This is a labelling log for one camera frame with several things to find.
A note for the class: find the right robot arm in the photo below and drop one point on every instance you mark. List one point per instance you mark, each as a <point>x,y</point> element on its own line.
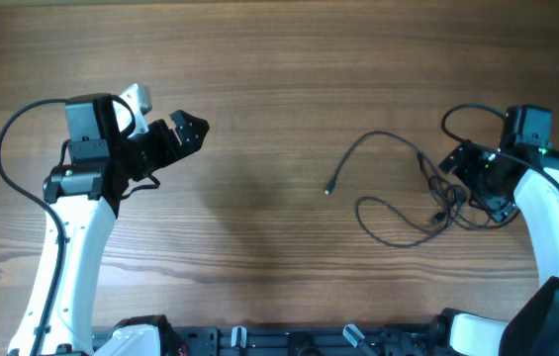
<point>533,331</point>

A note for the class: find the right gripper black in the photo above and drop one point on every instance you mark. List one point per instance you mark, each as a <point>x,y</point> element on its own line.
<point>497,204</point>

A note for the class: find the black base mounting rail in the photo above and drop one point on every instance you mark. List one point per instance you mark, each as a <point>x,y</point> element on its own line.
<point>388,340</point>

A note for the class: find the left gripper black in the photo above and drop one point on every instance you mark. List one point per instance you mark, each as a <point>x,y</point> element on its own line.
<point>171,152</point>

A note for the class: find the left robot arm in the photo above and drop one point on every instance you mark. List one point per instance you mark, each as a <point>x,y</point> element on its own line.
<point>109,147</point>

